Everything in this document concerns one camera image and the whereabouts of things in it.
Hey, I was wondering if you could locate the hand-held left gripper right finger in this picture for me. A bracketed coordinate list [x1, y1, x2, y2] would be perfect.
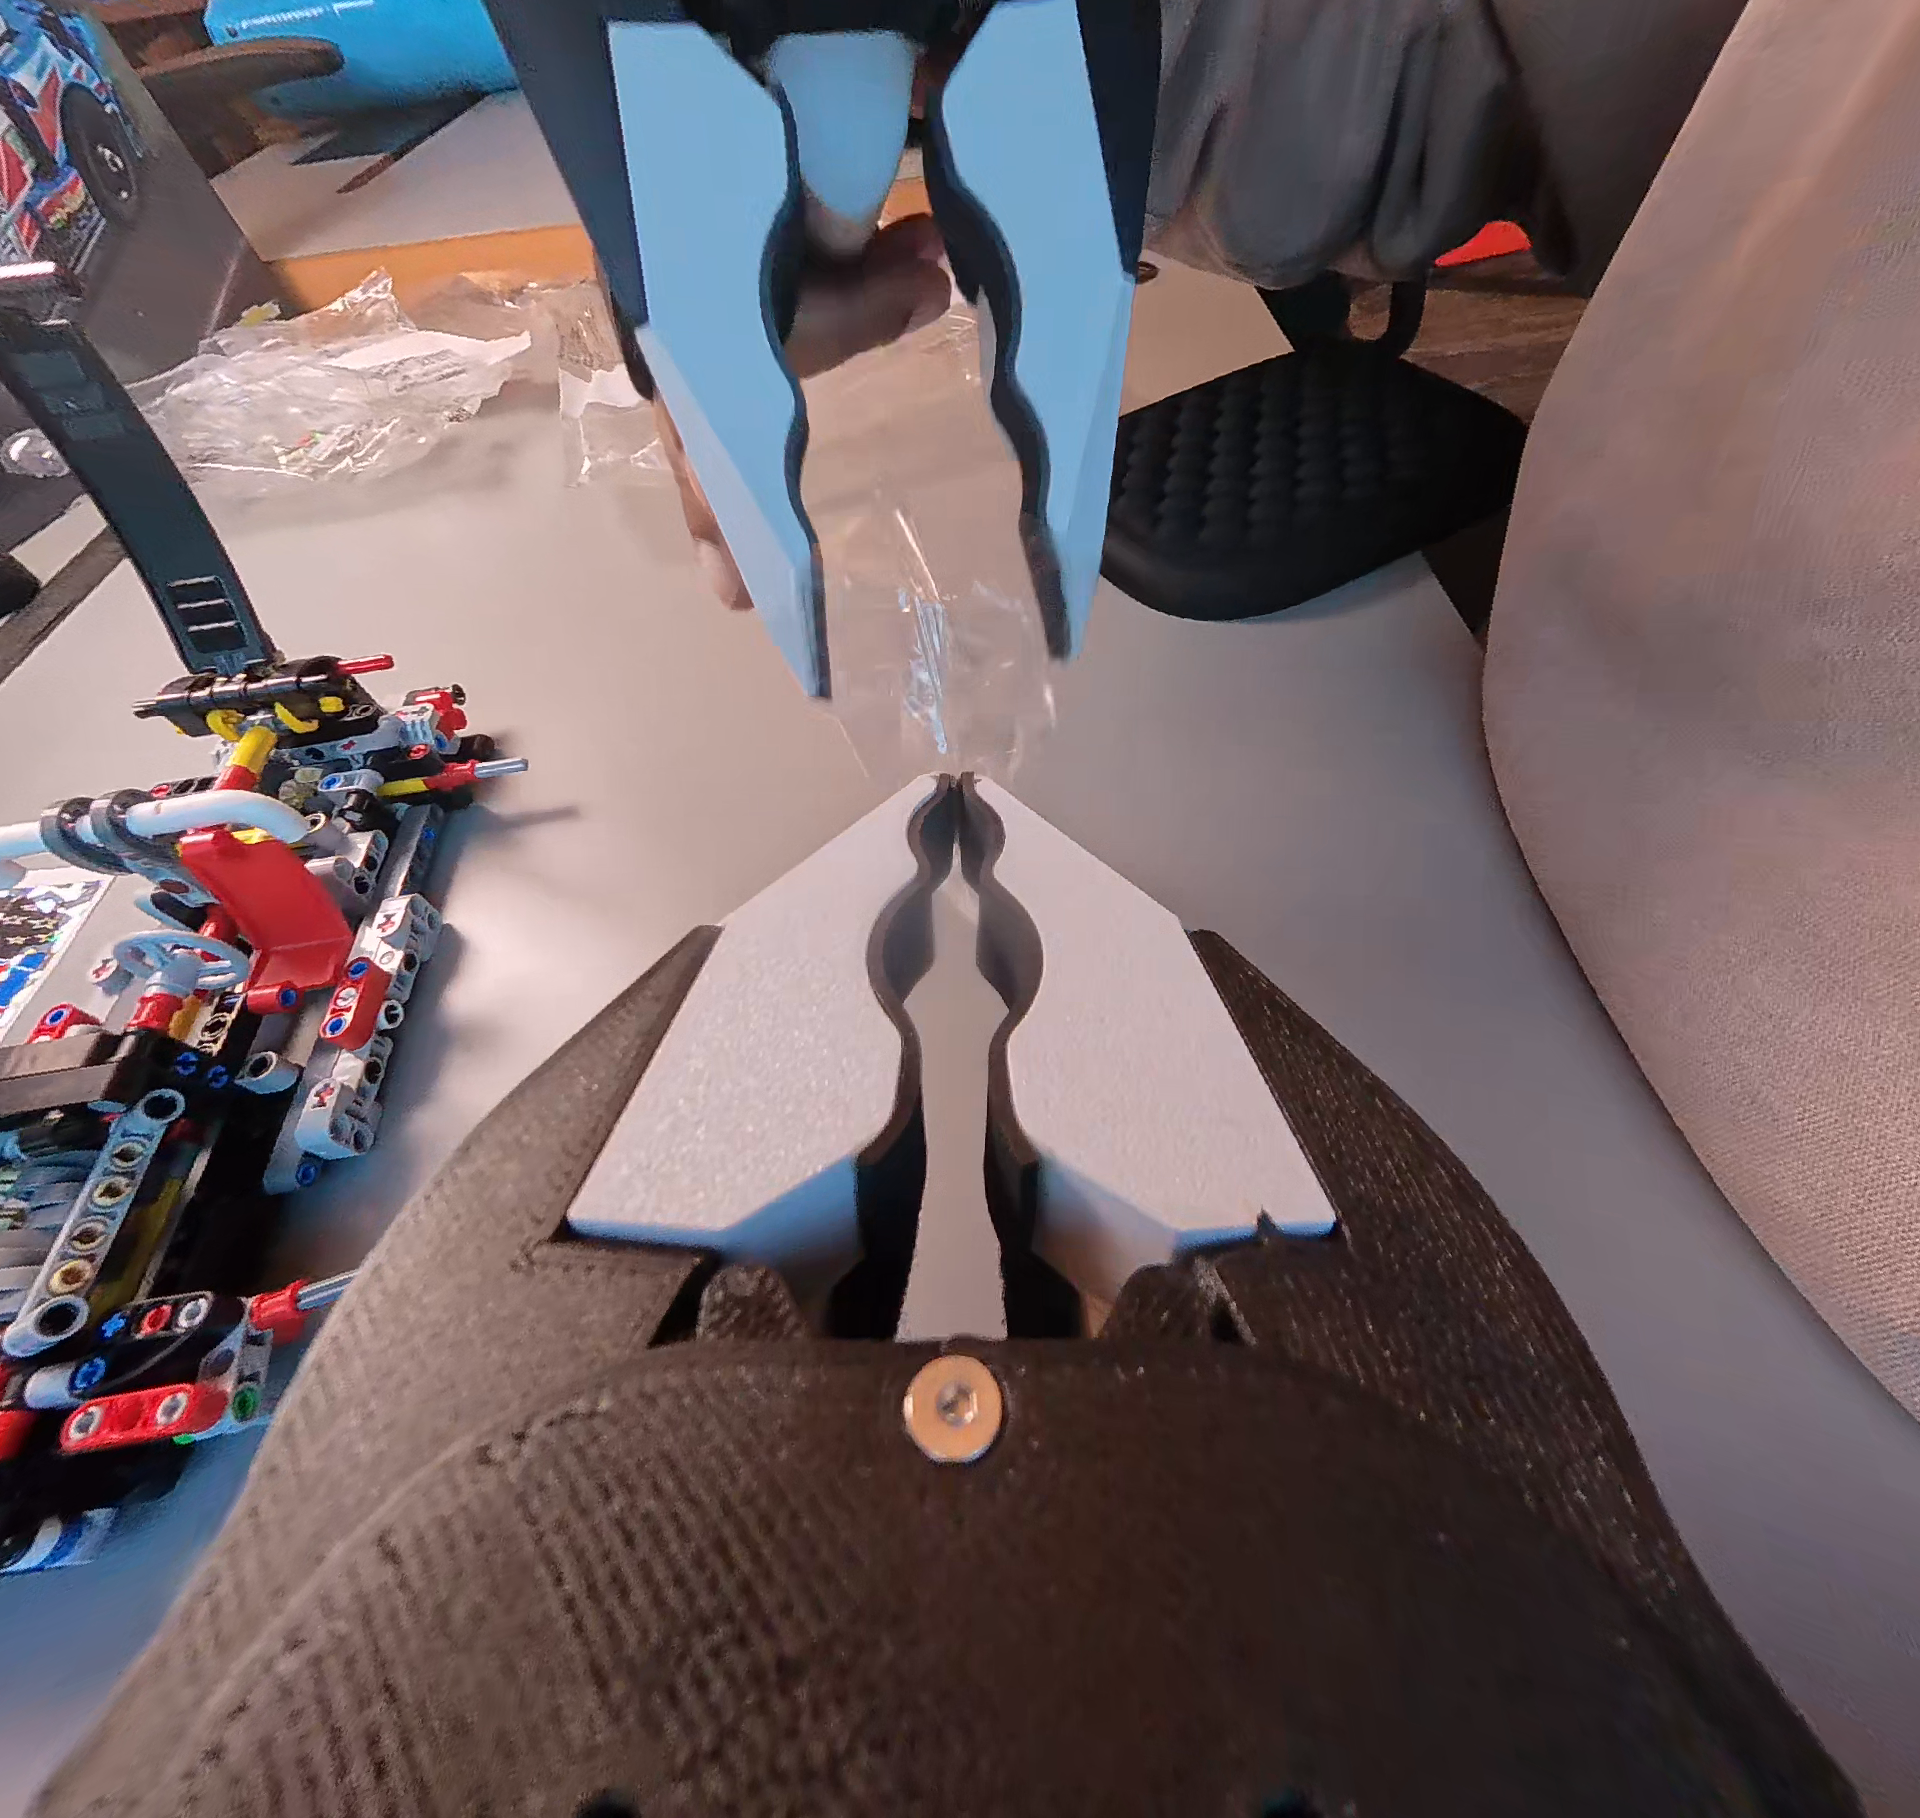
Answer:
[960, 776, 1340, 1331]

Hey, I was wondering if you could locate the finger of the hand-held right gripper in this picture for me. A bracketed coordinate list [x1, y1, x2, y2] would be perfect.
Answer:
[603, 18, 834, 701]
[919, 0, 1140, 665]

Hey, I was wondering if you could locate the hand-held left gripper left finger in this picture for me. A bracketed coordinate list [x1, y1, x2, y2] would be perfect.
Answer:
[569, 776, 958, 1298]

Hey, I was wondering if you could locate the small clear plastic bag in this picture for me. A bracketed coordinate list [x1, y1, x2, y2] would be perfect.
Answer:
[816, 496, 1063, 789]

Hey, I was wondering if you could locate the red lego seat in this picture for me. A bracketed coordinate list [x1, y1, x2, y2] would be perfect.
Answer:
[174, 824, 355, 995]

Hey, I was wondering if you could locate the lego car chassis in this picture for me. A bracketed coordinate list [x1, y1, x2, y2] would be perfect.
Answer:
[0, 650, 532, 1575]

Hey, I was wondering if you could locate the grey lego steering wheel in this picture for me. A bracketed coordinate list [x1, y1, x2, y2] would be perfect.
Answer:
[90, 928, 250, 1005]

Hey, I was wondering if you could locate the black lego set box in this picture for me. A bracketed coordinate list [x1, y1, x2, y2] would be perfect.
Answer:
[0, 0, 289, 399]

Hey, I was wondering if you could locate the person's right hand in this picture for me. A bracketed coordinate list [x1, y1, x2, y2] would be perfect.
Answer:
[783, 218, 958, 383]

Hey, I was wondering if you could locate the black padded chair armrest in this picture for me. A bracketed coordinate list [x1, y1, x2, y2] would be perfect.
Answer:
[1099, 345, 1535, 626]

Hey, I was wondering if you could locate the white labelled clear plastic bag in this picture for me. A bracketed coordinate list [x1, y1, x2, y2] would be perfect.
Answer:
[139, 265, 633, 489]

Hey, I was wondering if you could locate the blue plastic object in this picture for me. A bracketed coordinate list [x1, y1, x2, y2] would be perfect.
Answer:
[198, 0, 523, 105]

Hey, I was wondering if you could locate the holographic sticker sheet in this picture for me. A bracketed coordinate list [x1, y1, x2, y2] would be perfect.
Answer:
[0, 855, 108, 1042]

